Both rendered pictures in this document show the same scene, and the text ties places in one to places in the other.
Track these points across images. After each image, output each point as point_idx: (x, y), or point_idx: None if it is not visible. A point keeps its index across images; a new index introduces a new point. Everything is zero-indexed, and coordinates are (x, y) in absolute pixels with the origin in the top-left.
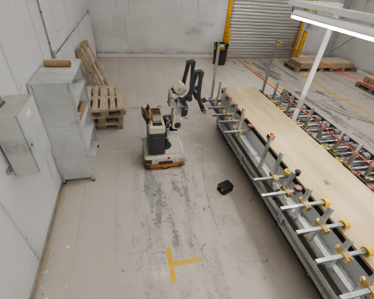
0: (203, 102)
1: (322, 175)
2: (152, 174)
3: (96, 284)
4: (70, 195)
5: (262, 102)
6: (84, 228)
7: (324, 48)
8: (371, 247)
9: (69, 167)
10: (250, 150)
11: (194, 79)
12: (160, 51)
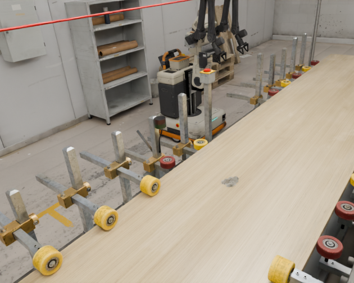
0: (217, 44)
1: (247, 173)
2: None
3: (1, 183)
4: (80, 127)
5: None
6: (51, 149)
7: None
8: (50, 253)
9: (91, 100)
10: None
11: (201, 3)
12: None
